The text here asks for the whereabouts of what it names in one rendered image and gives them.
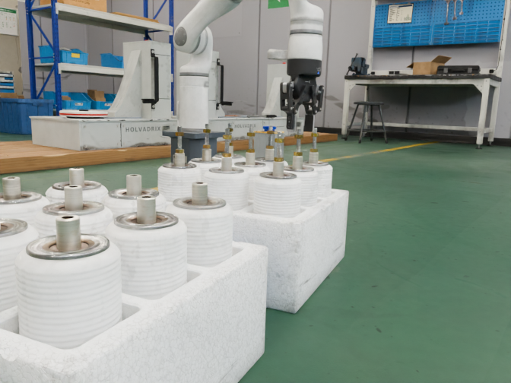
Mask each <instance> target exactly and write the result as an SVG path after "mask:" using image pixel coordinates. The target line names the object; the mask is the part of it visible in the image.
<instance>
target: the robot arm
mask: <svg viewBox="0 0 511 383"><path fill-rule="evenodd" d="M241 1H242V0H200V1H199V3H198V4H197V5H196V6H195V7H194V8H193V9H192V10H191V11H190V12H189V13H188V15H187V16H186V17H185V18H184V19H183V20H182V21H181V22H180V23H179V25H178V27H177V28H176V30H175V32H174V35H173V44H174V46H175V48H176V49H177V50H179V51H180V52H184V53H188V54H191V56H190V61H189V63H188V64H186V65H184V66H182V67H180V69H179V101H178V102H177V128H178V126H182V131H184V132H203V129H205V124H208V107H209V71H210V70H211V63H212V51H213V36H212V33H211V30H210V29H209V27H208V25H209V24H210V23H211V22H213V21H214V20H216V19H218V18H219V17H221V16H223V15H225V14H226V13H228V12H230V11H232V10H233V9H234V8H235V7H237V6H238V5H239V4H240V3H241ZM288 1H289V6H290V38H289V43H288V48H287V50H277V49H270V50H268V54H267V59H273V60H278V61H283V62H287V75H288V76H290V81H289V82H281V83H280V107H281V111H284V112H285V113H286V114H287V124H286V127H287V132H296V131H297V115H295V114H297V111H298V109H299V106H300V105H302V104H303V105H304V108H305V111H306V114H307V115H305V126H304V130H305V131H314V126H315V114H316V113H317V112H321V111H322V100H323V94H324V86H323V85H317V84H316V77H319V76H320V75H321V71H322V30H323V18H324V14H323V10H322V9H321V8H320V7H318V6H315V5H312V4H310V3H309V2H308V1H307V0H288ZM293 98H294V99H293ZM285 100H287V105H286V106H285ZM317 101H318V106H316V104H317ZM293 105H294V108H293ZM309 106H310V108H309Z"/></svg>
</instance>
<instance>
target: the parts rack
mask: <svg viewBox="0 0 511 383"><path fill-rule="evenodd" d="M34 1H35V0H32V1H31V0H25V6H26V19H27V45H28V58H29V71H30V96H31V99H39V97H40V95H41V93H42V92H43V90H44V88H45V86H46V84H47V82H48V80H49V78H50V76H51V74H52V73H53V72H54V75H55V90H56V104H53V106H56V109H53V115H56V116H60V115H59V111H60V110H79V109H62V89H61V73H66V74H85V75H96V76H106V77H116V78H123V76H124V68H108V67H100V66H92V65H76V64H68V63H61V62H60V56H59V24H58V20H62V21H71V22H75V23H79V24H88V25H92V26H97V27H105V28H110V29H114V30H122V31H127V32H132V33H140V34H143V37H144V41H145V40H148V39H149V40H152V39H151V38H150V37H149V35H148V33H153V32H161V31H168V32H169V43H170V44H171V115H172V116H174V95H173V90H174V44H173V35H174V18H173V0H169V25H165V24H159V23H154V22H150V21H143V20H140V19H136V18H132V17H125V16H121V15H117V14H110V13H106V12H102V11H95V10H92V9H88V8H81V7H77V6H73V5H67V4H62V3H58V2H57V0H51V4H48V5H40V6H36V7H32V6H33V3H34ZM143 9H144V17H146V18H148V0H143ZM33 15H36V16H40V17H48V18H52V43H53V46H52V44H51V43H50V41H49V40H48V38H47V37H46V35H45V33H44V32H43V31H42V29H41V28H40V26H39V24H38V23H37V21H36V20H35V18H34V17H33ZM32 19H33V21H34V23H35V24H36V26H37V27H38V29H39V30H40V32H41V34H42V35H43V36H44V38H45V39H46V41H47V43H48V44H49V46H50V47H51V49H52V50H53V56H47V57H35V58H34V47H33V21H32ZM152 29H156V30H153V31H148V30H152ZM152 41H153V40H152ZM34 59H53V60H54V63H43V64H35V61H34ZM35 71H46V72H49V75H48V77H47V79H46V81H45V83H44V85H43V87H42V89H41V90H40V92H39V94H38V96H37V88H36V74H35Z"/></svg>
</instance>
